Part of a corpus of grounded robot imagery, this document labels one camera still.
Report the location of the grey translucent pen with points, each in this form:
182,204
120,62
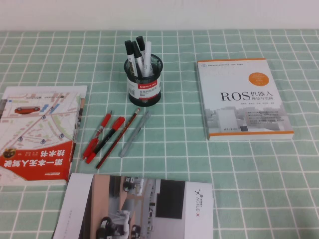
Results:
135,134

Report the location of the black mesh pen holder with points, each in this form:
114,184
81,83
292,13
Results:
134,102

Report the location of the red gel pen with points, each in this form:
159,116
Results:
106,121

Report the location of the green checkered tablecloth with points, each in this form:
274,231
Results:
174,149

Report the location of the black marker with red cap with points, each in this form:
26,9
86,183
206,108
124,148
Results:
118,122

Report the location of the red black striped pencil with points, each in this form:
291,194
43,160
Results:
117,139

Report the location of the black-capped white marker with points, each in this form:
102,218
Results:
128,48
140,43
136,51

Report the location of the white ROS book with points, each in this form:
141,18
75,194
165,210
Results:
236,112

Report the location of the white AgileX brochure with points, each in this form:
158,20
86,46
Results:
124,211

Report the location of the red map-cover book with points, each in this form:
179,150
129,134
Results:
37,124

